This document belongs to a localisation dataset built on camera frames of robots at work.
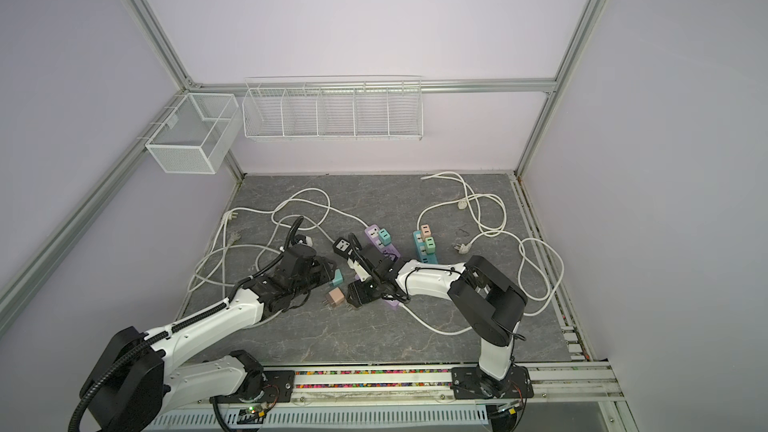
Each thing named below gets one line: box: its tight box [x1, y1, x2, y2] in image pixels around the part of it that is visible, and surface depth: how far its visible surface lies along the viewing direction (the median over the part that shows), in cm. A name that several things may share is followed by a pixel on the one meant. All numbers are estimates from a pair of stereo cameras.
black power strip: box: [333, 237, 353, 259], surface depth 98 cm
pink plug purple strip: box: [326, 286, 345, 306], surface depth 88 cm
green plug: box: [425, 236, 436, 255], surface depth 95 cm
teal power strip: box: [413, 230, 438, 265], surface depth 98 cm
